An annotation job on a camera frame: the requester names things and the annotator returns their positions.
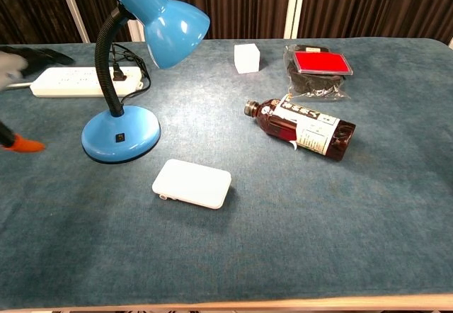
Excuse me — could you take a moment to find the red ink pad case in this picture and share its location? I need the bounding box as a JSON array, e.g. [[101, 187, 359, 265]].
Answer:
[[292, 51, 354, 76]]

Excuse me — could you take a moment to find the teal tablecloth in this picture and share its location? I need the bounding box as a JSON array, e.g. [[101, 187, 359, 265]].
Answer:
[[0, 37, 453, 310]]

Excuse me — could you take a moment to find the black lamp power cord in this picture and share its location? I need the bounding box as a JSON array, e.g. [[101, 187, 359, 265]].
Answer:
[[108, 42, 153, 100]]

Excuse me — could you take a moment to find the small cube block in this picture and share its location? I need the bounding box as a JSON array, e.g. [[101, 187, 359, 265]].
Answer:
[[234, 43, 261, 75]]

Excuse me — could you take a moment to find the brown labelled plastic bottle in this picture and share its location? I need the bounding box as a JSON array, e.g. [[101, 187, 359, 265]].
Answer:
[[243, 93, 357, 162]]

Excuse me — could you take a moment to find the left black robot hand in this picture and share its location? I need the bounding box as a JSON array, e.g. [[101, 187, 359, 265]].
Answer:
[[0, 45, 76, 154]]

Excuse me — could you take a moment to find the white rectangular flat case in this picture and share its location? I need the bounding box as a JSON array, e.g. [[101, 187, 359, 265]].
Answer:
[[151, 159, 233, 210]]

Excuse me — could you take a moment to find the black item in plastic bag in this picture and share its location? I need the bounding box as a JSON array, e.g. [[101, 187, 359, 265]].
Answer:
[[282, 44, 351, 101]]

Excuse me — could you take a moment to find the blue gooseneck desk lamp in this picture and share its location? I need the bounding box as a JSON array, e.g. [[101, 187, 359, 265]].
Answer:
[[81, 0, 212, 164]]

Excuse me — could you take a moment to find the white power strip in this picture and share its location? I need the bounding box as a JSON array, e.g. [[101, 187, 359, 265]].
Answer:
[[29, 66, 143, 98]]

